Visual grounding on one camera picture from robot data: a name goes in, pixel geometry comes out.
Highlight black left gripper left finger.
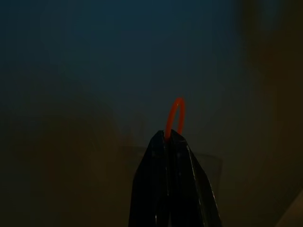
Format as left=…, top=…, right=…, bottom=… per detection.
left=127, top=130, right=171, bottom=227

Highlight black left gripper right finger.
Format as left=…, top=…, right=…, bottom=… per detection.
left=167, top=129, right=223, bottom=227

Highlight keys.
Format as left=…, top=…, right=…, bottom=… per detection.
left=165, top=96, right=186, bottom=139

